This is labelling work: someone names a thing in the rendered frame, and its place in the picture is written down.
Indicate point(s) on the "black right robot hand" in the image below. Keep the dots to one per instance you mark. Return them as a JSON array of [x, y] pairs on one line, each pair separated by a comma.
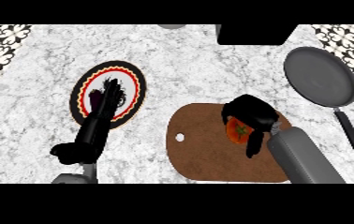
[[251, 110]]

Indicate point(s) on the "dark purple eggplant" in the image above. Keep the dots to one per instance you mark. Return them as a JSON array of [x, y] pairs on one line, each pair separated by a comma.
[[96, 98]]

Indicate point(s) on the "black appliance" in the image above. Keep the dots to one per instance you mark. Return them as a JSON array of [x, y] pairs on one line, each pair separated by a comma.
[[254, 34]]

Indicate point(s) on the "grey frying pan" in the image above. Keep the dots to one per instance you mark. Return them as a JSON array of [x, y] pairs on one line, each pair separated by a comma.
[[322, 77]]

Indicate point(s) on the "brown wooden cutting board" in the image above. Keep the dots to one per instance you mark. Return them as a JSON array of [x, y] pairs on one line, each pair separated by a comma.
[[211, 152]]

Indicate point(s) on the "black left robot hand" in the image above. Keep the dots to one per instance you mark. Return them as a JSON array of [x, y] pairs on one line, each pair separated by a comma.
[[94, 131]]

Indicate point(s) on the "red tomato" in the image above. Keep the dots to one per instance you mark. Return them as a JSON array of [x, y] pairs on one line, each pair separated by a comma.
[[237, 131]]

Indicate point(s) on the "black red rimmed plate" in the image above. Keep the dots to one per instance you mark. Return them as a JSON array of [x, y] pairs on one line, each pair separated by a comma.
[[131, 84]]

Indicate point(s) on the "grey round object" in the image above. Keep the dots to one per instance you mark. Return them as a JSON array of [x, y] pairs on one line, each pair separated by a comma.
[[171, 26]]

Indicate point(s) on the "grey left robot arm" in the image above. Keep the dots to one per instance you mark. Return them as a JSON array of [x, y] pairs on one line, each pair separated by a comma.
[[80, 176]]

